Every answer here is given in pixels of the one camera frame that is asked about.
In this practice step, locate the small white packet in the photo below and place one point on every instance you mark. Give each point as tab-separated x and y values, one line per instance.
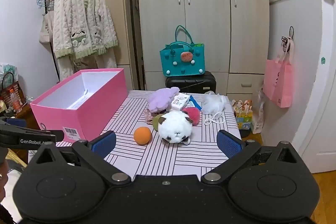
179	103

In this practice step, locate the teal tote bag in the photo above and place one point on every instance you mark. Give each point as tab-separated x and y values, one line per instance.
178	64

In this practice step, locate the white plastic bag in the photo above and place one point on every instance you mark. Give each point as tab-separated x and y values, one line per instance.
258	119

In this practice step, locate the fluffy white pajama pants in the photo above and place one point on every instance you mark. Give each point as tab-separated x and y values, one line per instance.
105	58

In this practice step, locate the white green knitted pajamas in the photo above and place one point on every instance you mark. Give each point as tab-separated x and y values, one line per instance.
68	16

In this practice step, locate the clear plastic bag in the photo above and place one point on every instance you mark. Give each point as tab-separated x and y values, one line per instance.
8	69

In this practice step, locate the panda plush toy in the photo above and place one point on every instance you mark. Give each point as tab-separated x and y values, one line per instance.
174	125

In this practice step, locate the white mesh bath pouf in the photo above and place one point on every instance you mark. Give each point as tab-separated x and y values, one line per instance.
211	103

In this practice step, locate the beige tall cabinet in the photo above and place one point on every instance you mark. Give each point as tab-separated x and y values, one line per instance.
115	3

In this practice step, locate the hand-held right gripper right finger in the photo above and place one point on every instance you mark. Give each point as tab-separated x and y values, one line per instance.
229	144

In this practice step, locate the orange ball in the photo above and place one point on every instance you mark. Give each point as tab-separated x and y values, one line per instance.
142	135

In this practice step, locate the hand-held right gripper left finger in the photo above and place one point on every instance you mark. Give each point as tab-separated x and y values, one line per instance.
105	144

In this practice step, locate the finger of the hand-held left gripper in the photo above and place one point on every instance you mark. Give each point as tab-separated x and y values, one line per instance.
34	138
15	122

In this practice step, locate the blue packet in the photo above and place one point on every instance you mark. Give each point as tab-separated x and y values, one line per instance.
195	104

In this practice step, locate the black suitcase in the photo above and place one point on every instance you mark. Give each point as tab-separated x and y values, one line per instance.
189	82

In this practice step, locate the grey wardrobe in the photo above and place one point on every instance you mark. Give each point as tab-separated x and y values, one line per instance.
204	3

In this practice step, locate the pink cardboard box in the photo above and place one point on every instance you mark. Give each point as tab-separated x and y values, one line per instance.
92	108

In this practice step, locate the colourful gift bag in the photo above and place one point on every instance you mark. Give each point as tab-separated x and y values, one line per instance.
242	116

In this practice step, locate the wooden nightstand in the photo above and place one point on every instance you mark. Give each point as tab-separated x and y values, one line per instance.
25	115

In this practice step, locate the pink floral cloth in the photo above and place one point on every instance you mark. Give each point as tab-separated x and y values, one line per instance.
148	116

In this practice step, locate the purple plush toy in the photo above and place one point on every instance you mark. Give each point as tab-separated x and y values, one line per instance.
160	99

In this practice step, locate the red fluffy pouf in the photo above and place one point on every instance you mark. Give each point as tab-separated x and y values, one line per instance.
193	112

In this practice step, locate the striped tablecloth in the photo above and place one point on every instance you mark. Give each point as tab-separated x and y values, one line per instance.
168	158

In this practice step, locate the woven basket bag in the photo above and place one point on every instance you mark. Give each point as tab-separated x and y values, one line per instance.
8	92

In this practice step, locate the canvas tote bag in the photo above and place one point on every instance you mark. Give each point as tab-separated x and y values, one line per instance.
46	27

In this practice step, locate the orange drink bottle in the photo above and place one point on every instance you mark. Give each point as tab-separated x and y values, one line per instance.
16	103

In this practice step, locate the pink shopping bag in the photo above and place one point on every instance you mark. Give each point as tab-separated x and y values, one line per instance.
278	82

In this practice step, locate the white door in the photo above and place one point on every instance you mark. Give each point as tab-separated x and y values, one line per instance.
302	56

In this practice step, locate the green fuzzy ball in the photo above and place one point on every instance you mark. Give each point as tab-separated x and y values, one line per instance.
156	121

